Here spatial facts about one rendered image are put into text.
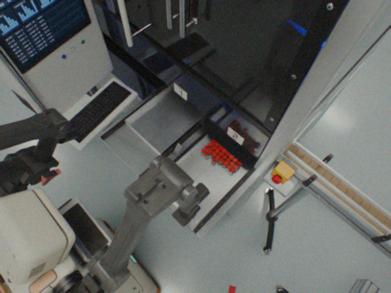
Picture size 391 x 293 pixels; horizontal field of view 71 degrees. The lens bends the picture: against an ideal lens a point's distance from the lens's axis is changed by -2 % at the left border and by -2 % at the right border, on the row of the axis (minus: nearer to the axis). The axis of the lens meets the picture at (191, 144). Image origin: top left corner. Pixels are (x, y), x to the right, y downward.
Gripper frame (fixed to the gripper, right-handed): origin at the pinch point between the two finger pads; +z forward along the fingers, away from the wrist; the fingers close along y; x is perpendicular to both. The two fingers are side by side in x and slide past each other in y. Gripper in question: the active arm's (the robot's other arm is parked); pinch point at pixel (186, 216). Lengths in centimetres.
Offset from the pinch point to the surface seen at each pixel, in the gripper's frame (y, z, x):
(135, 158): 2.5, 2.3, 36.6
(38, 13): 8, -45, 89
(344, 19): 39, -81, -7
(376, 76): 243, 92, -23
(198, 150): 26.5, 2.3, 18.6
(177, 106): 37, 2, 44
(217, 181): 21.5, 2.3, 1.4
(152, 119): 22, 2, 47
